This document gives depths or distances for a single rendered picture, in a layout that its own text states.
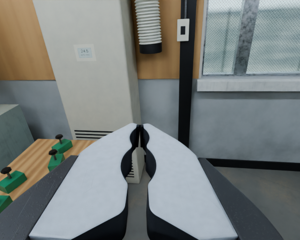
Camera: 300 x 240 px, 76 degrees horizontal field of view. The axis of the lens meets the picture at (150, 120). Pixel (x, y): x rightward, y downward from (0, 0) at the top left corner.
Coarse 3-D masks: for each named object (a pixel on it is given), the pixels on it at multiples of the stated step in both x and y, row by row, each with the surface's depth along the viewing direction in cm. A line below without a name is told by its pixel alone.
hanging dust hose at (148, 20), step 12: (144, 0) 112; (156, 0) 115; (144, 12) 115; (156, 12) 116; (144, 24) 118; (156, 24) 119; (144, 36) 121; (156, 36) 122; (144, 48) 124; (156, 48) 124
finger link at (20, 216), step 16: (64, 160) 9; (48, 176) 8; (64, 176) 8; (32, 192) 7; (48, 192) 7; (16, 208) 6; (32, 208) 6; (0, 224) 6; (16, 224) 6; (32, 224) 6
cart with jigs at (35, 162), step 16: (32, 144) 139; (48, 144) 137; (64, 144) 128; (80, 144) 135; (16, 160) 123; (32, 160) 122; (48, 160) 121; (0, 176) 111; (16, 176) 103; (32, 176) 110; (0, 192) 100; (16, 192) 100; (0, 208) 87
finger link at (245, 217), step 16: (208, 176) 8; (224, 176) 8; (224, 192) 7; (240, 192) 7; (224, 208) 7; (240, 208) 7; (256, 208) 7; (240, 224) 6; (256, 224) 6; (272, 224) 6
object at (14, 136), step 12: (0, 108) 156; (12, 108) 155; (0, 120) 144; (12, 120) 155; (24, 120) 167; (0, 132) 145; (12, 132) 155; (24, 132) 167; (0, 144) 145; (12, 144) 155; (24, 144) 168; (0, 156) 145; (12, 156) 155; (0, 168) 145
